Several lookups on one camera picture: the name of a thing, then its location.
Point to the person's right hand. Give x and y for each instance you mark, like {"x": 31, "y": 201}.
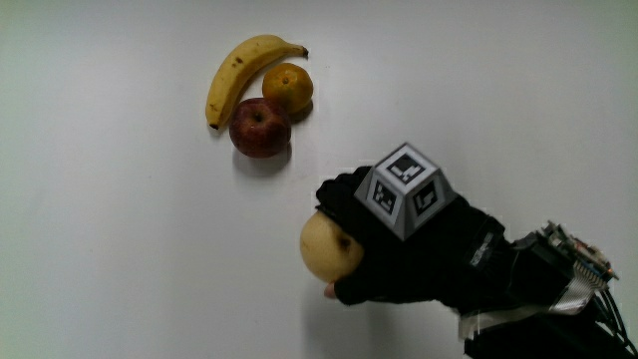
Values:
{"x": 423, "y": 254}

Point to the yellow pear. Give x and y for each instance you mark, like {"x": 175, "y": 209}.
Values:
{"x": 326, "y": 249}

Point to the person's right forearm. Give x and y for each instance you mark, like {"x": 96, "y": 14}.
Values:
{"x": 538, "y": 299}

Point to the red apple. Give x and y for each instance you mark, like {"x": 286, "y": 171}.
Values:
{"x": 259, "y": 128}

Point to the orange tangerine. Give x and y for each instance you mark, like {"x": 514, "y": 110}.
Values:
{"x": 287, "y": 87}

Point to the yellow banana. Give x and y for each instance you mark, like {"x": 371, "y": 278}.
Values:
{"x": 234, "y": 75}

